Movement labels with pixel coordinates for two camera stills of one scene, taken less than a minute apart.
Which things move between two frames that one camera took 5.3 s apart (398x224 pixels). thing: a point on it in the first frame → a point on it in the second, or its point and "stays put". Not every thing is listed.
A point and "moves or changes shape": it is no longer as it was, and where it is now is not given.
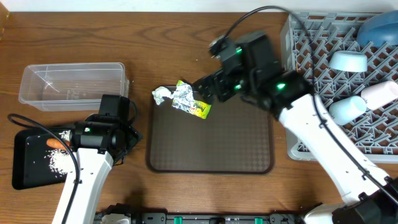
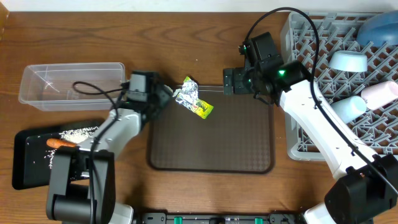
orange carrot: x=56 y=143 stays put
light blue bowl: x=349 y=61 stays put
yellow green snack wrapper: x=198 y=109 moves or changes shape
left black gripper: x=134 y=136 → x=164 y=91
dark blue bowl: x=379 y=29 stays put
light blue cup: x=344 y=111 stays put
